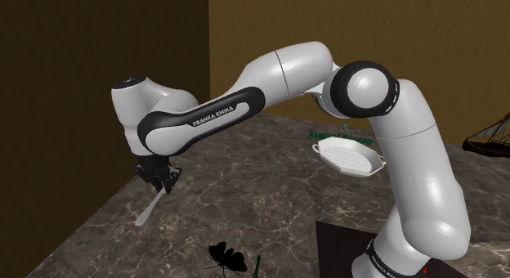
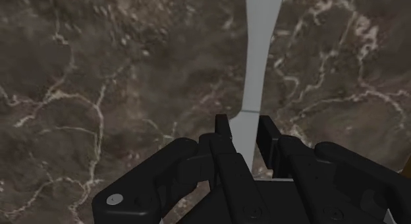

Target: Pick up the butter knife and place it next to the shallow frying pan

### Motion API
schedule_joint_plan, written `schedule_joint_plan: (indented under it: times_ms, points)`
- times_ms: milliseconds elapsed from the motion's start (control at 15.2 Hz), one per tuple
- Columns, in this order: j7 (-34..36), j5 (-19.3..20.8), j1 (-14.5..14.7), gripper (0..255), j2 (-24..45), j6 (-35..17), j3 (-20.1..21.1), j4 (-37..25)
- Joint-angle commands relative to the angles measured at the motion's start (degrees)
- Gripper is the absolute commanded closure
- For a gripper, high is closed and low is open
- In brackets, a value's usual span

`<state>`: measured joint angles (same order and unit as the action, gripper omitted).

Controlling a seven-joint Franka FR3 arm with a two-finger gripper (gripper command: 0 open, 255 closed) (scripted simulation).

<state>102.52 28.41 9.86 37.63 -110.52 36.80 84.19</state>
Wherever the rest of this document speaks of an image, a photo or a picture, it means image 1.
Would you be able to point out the green lettered flat thing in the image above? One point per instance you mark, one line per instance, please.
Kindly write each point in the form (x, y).
(318, 134)

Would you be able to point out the small grey-blue ball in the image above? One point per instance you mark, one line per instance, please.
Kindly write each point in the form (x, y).
(344, 127)

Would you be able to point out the dark robot stand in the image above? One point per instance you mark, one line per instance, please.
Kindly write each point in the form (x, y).
(338, 245)

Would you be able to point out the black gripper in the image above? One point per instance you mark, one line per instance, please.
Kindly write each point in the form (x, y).
(154, 167)

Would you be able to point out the thin green stick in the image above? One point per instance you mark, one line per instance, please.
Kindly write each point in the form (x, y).
(256, 267)

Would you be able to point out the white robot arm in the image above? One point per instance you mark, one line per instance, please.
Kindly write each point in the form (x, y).
(414, 169)

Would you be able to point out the white ribbed oval dish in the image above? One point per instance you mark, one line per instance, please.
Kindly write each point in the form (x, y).
(350, 157)

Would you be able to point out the dark model sailing ship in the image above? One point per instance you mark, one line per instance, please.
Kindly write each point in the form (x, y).
(492, 139)

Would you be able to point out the black butterfly figure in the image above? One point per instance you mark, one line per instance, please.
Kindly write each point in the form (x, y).
(227, 259)

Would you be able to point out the grey knife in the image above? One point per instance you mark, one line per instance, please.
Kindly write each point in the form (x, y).
(146, 213)

